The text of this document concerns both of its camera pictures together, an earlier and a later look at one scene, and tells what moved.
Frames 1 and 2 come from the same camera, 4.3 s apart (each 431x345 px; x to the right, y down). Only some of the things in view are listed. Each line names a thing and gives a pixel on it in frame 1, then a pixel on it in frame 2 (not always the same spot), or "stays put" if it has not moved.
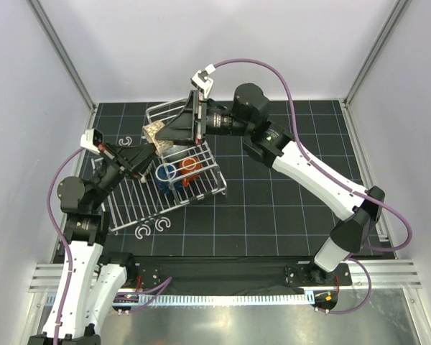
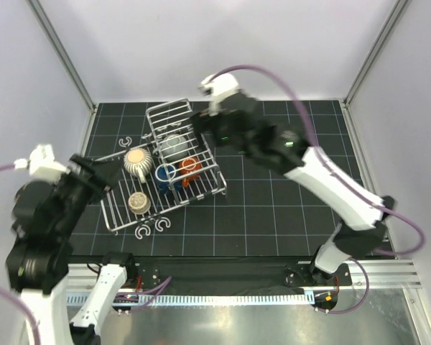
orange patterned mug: [189, 169] stays put
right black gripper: [182, 129] → [205, 121]
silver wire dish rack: [182, 176] stays put
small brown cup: [149, 131] → [138, 203]
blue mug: [167, 181] stays put
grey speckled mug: [175, 152] stays put
